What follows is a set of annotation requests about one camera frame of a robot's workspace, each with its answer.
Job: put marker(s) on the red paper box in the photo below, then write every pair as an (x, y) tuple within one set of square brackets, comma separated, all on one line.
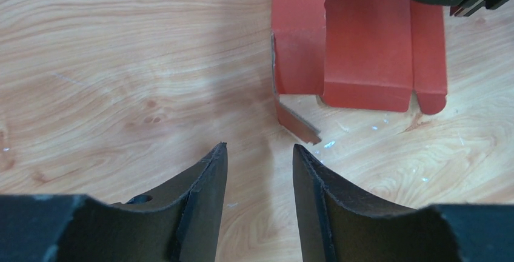
[(359, 54)]

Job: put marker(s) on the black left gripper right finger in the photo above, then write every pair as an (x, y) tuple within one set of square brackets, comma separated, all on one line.
[(339, 221)]

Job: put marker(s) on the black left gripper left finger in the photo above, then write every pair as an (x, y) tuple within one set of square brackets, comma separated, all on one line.
[(178, 220)]

